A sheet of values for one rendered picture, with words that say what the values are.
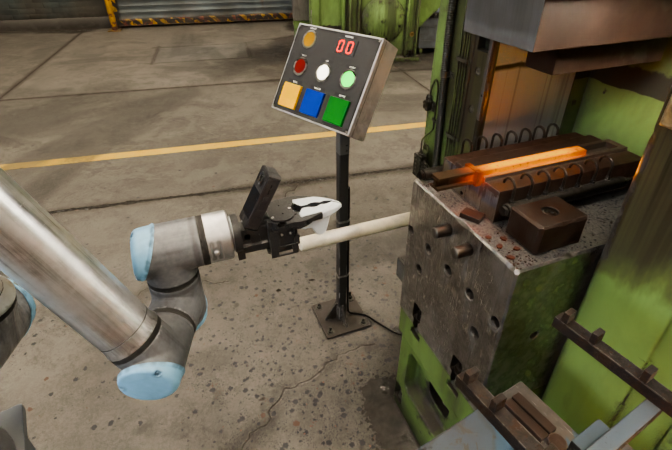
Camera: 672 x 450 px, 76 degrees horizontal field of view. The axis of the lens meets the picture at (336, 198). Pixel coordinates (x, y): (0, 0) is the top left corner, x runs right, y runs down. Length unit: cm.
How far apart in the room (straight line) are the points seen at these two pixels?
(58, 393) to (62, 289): 136
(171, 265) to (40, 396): 133
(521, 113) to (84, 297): 108
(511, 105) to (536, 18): 44
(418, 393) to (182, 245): 104
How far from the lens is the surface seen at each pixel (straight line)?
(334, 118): 125
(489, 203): 98
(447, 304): 112
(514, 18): 88
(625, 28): 100
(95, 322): 70
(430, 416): 154
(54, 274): 67
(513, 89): 122
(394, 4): 577
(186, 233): 77
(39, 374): 212
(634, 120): 133
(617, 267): 99
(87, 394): 196
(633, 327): 102
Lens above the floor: 145
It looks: 32 degrees down
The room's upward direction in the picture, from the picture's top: straight up
